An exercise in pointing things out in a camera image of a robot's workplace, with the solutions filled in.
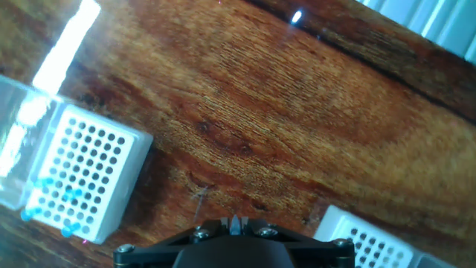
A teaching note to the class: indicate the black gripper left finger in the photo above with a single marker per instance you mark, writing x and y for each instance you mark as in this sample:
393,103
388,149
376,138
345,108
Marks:
208,229

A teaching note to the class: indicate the glossy wooden board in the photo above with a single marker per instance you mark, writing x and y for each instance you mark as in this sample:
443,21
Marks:
260,93

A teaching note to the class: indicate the white hinged pipette tip box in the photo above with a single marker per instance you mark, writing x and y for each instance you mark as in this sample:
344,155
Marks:
122,186
334,223

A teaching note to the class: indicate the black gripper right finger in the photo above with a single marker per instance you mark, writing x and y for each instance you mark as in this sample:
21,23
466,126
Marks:
260,229

